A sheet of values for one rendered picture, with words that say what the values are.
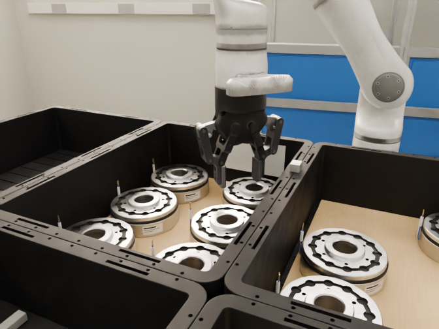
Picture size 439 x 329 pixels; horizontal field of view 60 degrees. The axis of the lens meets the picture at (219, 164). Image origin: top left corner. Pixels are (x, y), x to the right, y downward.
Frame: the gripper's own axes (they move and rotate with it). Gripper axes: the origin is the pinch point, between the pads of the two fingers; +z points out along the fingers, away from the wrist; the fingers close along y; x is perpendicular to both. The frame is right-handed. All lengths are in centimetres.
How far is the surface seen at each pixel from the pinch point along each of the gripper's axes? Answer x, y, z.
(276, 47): -155, -91, -2
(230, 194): 0.1, 1.5, 3.3
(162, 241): 4.2, 13.7, 6.4
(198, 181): -6.4, 4.7, 3.3
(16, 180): -26.4, 35.7, 6.4
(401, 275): 22.3, -12.5, 6.6
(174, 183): -7.6, 8.7, 3.5
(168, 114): -291, -56, 70
